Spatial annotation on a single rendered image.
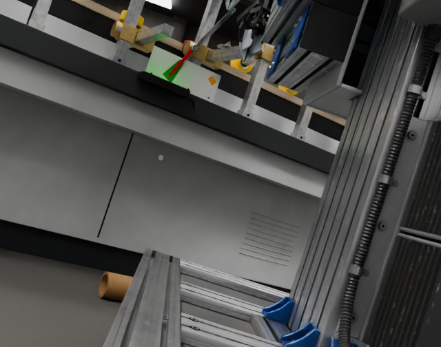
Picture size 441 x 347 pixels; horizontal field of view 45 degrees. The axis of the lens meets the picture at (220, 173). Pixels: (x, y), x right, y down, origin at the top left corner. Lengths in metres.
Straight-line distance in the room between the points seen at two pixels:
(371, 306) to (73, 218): 1.33
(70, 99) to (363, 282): 1.14
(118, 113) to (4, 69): 0.36
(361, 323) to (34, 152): 1.34
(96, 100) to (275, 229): 1.00
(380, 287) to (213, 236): 1.39
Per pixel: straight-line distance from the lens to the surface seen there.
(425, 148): 0.85
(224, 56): 1.71
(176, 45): 2.04
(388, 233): 0.85
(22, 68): 1.69
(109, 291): 1.67
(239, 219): 2.21
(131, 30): 1.75
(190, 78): 1.81
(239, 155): 1.93
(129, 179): 1.99
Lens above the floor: 0.43
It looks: 2 degrees up
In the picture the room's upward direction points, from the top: 18 degrees clockwise
